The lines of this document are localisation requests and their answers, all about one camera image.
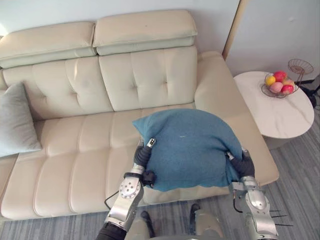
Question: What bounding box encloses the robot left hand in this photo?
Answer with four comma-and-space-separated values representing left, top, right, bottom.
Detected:
133, 136, 157, 172

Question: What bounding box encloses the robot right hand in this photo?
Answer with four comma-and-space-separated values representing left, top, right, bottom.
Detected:
224, 149, 256, 179

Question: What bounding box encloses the blue knitted cushion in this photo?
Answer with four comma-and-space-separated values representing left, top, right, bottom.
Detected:
131, 109, 244, 193

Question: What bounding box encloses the round white marble side table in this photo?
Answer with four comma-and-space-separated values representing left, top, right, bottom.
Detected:
233, 71, 315, 151

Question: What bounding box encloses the cream leather sofa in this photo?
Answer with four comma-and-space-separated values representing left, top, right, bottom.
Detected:
0, 9, 280, 221

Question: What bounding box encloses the pink peach fruit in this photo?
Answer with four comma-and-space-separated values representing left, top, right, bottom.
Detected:
269, 81, 284, 94

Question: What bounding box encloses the red apple fruit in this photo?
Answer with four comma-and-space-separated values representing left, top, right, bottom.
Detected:
280, 84, 294, 95

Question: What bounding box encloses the black tripod stand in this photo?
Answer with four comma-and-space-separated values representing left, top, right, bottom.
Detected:
297, 74, 320, 110

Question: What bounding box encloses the grey fabric cushion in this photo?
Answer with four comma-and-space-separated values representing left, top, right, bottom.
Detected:
0, 82, 43, 158

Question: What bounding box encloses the empty wire basket tier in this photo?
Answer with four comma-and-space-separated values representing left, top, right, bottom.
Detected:
287, 58, 314, 75

